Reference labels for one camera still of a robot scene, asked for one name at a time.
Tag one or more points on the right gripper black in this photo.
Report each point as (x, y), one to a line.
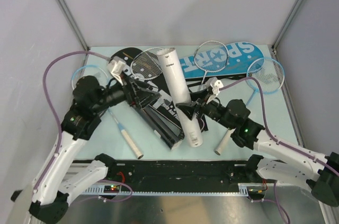
(201, 102)

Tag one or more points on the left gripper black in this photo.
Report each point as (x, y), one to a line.
(131, 86)

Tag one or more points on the white shuttlecock tube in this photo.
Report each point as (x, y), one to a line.
(175, 81)

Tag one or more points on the black racket bag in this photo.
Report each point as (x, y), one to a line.
(164, 106)

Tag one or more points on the white racket black handle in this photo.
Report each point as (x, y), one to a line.
(146, 65)

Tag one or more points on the black shuttlecock tube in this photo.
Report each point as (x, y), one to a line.
(160, 128)

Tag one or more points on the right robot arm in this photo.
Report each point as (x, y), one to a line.
(307, 169)

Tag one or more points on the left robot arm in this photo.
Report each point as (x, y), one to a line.
(48, 197)

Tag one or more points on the blue racket left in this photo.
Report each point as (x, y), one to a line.
(102, 76)

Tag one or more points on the white racket on blue bag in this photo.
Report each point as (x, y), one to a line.
(211, 57)

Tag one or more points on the blue racket bag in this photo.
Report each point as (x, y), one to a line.
(241, 55)

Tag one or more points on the blue racket right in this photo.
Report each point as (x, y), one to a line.
(270, 75)

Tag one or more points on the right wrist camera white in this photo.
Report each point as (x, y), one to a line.
(213, 86)

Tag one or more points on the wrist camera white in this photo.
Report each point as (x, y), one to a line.
(213, 86)
(115, 68)

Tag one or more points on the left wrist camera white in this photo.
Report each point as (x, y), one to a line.
(115, 68)

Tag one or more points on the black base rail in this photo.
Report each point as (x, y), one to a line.
(167, 174)

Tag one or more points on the white cable duct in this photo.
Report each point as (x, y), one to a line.
(221, 189)

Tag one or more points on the left aluminium frame post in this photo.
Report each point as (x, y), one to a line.
(72, 23)

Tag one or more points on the aluminium frame post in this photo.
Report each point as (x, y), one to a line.
(72, 23)
(297, 5)

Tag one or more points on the right aluminium frame post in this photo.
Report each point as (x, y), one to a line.
(297, 5)

